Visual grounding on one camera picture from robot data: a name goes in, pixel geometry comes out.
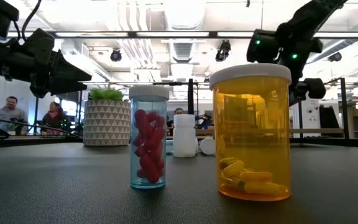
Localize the person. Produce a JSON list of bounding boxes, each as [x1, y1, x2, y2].
[[167, 107, 186, 128], [41, 101, 71, 135], [0, 95, 29, 133]]

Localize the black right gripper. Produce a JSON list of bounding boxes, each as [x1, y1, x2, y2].
[[289, 77, 326, 107]]

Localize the black metal rig frame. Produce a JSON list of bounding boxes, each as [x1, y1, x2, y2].
[[0, 81, 358, 149]]

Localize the pink bottle white cap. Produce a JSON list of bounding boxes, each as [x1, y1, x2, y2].
[[198, 136, 217, 156]]

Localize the black overhead light bar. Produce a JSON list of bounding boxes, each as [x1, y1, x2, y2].
[[6, 30, 358, 40]]

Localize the white geometric plant pot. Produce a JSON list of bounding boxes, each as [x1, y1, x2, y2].
[[83, 98, 132, 147]]

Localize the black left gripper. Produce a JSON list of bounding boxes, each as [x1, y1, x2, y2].
[[26, 49, 93, 99]]

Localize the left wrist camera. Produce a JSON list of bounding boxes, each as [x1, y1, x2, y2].
[[22, 27, 56, 55]]

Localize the black table mat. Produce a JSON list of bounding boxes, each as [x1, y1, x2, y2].
[[0, 142, 358, 224]]

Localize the large orange pill bottle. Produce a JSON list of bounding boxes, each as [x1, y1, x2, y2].
[[209, 63, 293, 202]]

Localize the green succulent plant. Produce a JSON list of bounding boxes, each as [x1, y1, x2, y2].
[[88, 82, 125, 101]]

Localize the wooden shelf black frame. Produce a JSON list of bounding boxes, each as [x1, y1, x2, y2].
[[186, 77, 351, 149]]

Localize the white pillar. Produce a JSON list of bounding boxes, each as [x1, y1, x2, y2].
[[291, 85, 322, 139]]

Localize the white plastic bottle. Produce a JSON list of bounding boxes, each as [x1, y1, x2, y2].
[[172, 113, 198, 158]]

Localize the blue vial red pills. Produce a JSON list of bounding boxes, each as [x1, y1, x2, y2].
[[128, 85, 170, 190]]

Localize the black ceiling spotlight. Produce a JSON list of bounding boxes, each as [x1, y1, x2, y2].
[[328, 51, 343, 62], [214, 39, 232, 62], [109, 48, 123, 62]]

